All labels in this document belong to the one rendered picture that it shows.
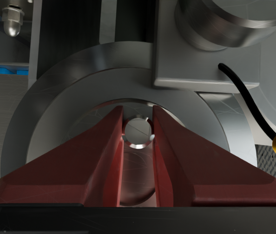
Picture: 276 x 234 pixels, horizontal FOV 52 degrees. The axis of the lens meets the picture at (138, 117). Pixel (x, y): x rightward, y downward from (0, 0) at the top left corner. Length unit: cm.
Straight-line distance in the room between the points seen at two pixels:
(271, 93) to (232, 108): 3
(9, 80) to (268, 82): 45
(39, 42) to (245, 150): 14
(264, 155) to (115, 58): 30
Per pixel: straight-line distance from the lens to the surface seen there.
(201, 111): 16
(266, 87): 19
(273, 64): 19
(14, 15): 56
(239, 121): 17
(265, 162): 42
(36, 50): 18
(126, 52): 17
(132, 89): 16
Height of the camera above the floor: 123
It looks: 3 degrees down
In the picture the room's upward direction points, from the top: 177 degrees counter-clockwise
